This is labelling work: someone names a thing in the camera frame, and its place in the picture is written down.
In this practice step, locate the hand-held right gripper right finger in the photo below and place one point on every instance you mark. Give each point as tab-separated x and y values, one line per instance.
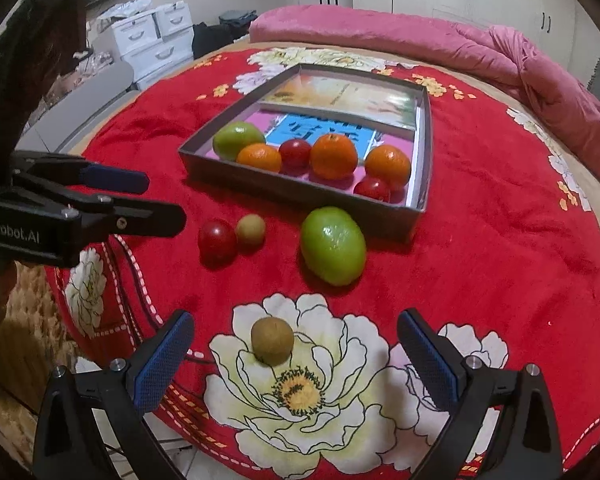
427	357

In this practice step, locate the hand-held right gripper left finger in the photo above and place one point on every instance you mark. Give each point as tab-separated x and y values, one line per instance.
162	365

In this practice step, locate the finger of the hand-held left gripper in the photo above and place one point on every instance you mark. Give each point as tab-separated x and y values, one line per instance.
115	180
145	220

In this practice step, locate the red tomato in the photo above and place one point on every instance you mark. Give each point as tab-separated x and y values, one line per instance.
372	189
295	154
217	242

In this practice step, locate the small tan longan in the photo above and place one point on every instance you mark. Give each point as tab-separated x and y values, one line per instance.
250	230

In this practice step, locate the brown kiwi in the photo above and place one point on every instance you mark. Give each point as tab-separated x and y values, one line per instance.
272	340

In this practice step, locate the orange tangerine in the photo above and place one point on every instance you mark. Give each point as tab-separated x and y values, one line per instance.
259	157
387	166
334	156

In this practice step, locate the green mango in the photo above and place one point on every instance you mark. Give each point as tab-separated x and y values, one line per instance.
333	246
237	140

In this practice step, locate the grey cardboard box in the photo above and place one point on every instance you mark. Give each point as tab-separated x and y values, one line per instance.
290	192

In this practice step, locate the red floral blanket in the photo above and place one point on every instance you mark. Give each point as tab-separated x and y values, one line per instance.
480	285

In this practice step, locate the large white drawer cabinet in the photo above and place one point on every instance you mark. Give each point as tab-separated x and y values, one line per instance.
162	62

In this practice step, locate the small white drawer box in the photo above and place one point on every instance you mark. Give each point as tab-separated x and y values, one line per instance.
174	19
135	32

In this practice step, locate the white plastic bag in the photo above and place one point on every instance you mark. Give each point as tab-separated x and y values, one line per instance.
125	10

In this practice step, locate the pink and blue book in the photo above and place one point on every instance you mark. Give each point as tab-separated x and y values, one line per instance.
300	132

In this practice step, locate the dark grey basket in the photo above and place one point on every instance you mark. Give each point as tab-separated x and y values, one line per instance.
237	20

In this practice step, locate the yellow book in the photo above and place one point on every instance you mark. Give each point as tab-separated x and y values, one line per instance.
340	95

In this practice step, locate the pink duvet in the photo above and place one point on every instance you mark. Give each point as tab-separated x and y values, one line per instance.
380	30

